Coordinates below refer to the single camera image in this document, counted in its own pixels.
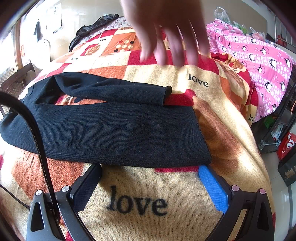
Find black jacket on bed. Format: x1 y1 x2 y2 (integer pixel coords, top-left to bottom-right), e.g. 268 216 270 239
68 14 119 52

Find clear plastic bag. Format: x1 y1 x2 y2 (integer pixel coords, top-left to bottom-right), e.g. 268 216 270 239
214 6 231 24

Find person's left hand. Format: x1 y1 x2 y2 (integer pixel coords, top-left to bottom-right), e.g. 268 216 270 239
120 0 210 66

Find red bag on floor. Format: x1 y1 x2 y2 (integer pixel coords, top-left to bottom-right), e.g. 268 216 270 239
277 132 296 160

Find patchwork love blanket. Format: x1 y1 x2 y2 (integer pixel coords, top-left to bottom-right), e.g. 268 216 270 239
1 29 275 240

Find black metal shelf rack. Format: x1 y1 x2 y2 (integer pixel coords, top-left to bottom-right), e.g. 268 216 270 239
252 69 296 154

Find black knit pants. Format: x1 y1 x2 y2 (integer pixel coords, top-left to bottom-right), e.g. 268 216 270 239
1 72 211 168

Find black cable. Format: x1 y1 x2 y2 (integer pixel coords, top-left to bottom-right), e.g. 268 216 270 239
0 90 61 223

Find pink penguin quilt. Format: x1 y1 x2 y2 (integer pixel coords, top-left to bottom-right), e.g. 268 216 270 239
206 19 295 122

